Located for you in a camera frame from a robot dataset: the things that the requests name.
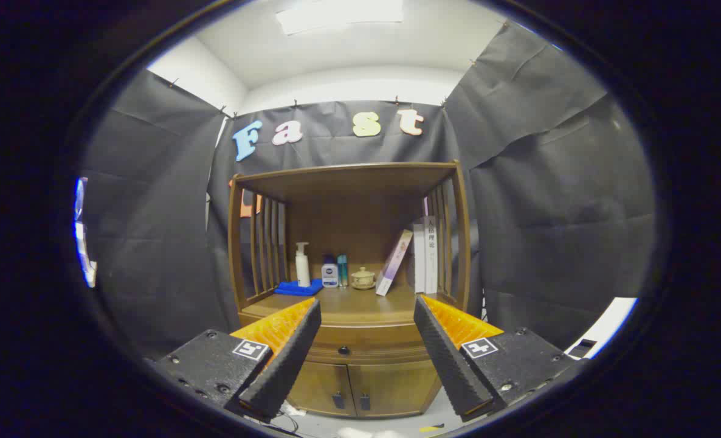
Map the white and purple book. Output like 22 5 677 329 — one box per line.
375 229 414 297

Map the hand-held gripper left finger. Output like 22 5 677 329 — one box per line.
154 297 323 422

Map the white box with black slot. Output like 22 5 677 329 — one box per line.
564 297 639 361

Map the white book with black lettering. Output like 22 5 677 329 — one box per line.
424 216 439 294

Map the black backdrop cloth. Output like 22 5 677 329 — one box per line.
78 21 656 360

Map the wooden cabinet door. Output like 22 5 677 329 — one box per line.
348 362 441 419
288 363 356 417

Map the wooden countertop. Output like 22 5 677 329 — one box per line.
239 283 464 326

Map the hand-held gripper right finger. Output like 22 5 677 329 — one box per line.
413 294 587 422

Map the blue folded cloth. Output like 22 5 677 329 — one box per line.
274 279 323 297

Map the wooden drawer with black knob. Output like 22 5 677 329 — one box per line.
308 324 429 365

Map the brown wooden cabinet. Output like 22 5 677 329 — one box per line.
227 161 472 419

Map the white pump bottle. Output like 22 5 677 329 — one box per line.
295 242 311 288

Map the black cable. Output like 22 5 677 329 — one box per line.
274 408 303 436

